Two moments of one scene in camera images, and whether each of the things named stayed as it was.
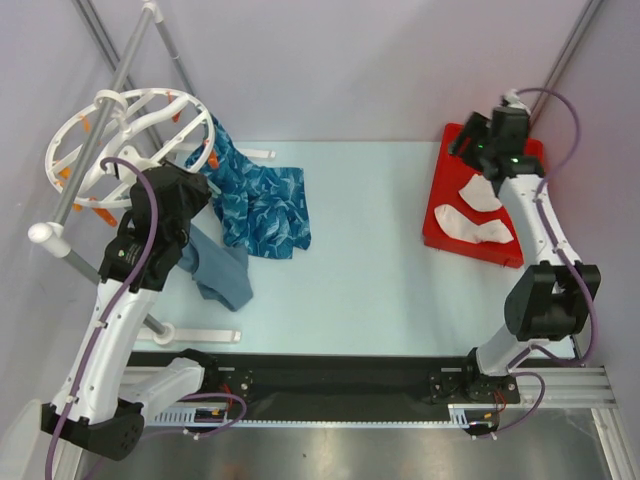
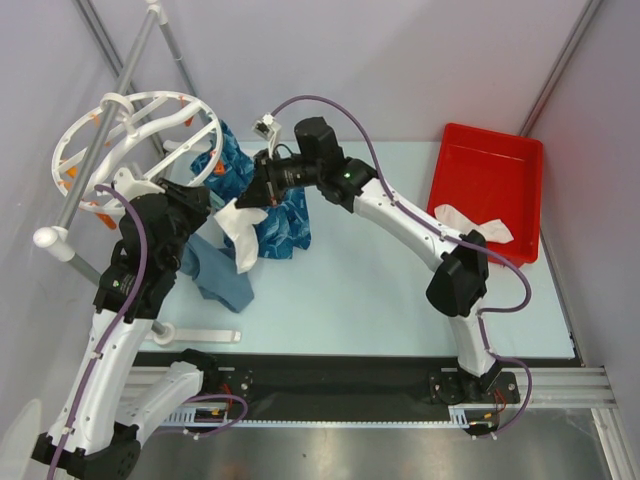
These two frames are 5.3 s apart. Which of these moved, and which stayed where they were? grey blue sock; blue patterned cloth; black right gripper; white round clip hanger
Moved: black right gripper
Stayed: white round clip hanger; grey blue sock; blue patterned cloth
